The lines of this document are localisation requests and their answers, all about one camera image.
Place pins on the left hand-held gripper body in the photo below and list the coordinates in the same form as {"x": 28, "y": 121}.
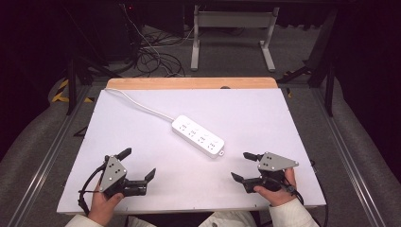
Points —
{"x": 113, "y": 172}

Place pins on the person's right hand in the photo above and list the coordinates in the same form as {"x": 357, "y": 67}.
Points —
{"x": 282, "y": 197}

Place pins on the yellow black hazard tape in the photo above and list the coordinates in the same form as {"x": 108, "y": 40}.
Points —
{"x": 60, "y": 98}

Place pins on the white metal desk frame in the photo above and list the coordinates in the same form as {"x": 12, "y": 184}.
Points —
{"x": 233, "y": 19}

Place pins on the white power strip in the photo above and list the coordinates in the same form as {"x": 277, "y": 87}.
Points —
{"x": 198, "y": 136}

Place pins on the black equipment case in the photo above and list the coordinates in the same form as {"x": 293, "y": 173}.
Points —
{"x": 123, "y": 31}

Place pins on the person's left hand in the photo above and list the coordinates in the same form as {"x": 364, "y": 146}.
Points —
{"x": 101, "y": 208}

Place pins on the wooden table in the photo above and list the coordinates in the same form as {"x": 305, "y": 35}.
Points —
{"x": 189, "y": 83}

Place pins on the metal floor rail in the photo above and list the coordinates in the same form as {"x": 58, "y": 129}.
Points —
{"x": 350, "y": 164}
{"x": 47, "y": 164}

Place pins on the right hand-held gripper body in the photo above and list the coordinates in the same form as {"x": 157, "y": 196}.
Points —
{"x": 275, "y": 162}

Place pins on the black metal stand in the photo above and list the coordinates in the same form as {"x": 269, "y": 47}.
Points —
{"x": 72, "y": 85}
{"x": 329, "y": 91}

